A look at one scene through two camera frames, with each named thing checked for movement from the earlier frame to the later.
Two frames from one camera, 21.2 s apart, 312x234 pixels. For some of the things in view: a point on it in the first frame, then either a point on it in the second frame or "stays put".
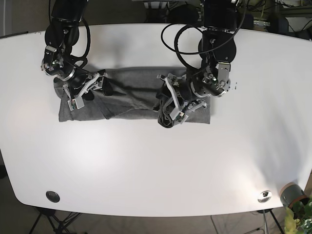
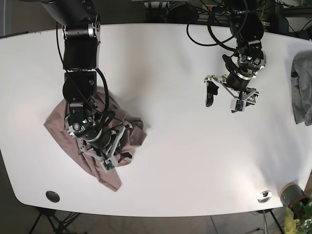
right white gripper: x=167 y=96 → x=241 y=97
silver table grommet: x=264 y=196 stays put
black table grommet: x=52 y=196 stays put
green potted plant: x=299 y=220 stays put
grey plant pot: x=292 y=192 stays put
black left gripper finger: x=107 y=87 → x=126 y=154
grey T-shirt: x=134 y=89 → x=301 y=85
